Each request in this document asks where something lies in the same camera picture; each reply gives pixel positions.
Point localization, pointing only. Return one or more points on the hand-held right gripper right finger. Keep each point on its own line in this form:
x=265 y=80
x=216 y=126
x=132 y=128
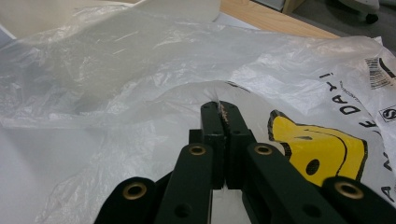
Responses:
x=236 y=130

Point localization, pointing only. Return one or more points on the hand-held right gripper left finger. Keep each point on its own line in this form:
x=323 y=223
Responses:
x=213 y=124

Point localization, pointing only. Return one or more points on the clear smiley plastic bag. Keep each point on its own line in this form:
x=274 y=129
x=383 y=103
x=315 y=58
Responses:
x=155 y=62

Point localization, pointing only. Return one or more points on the wooden table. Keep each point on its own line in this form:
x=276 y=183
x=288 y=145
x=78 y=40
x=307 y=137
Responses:
x=264 y=17

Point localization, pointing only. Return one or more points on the white chair base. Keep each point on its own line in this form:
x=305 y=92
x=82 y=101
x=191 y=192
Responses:
x=358 y=4

